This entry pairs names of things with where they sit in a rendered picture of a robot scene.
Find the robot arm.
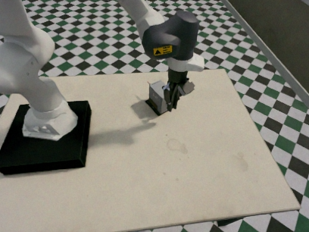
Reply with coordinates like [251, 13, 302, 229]
[0, 0, 204, 140]

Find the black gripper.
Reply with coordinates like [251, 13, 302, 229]
[162, 68, 189, 112]

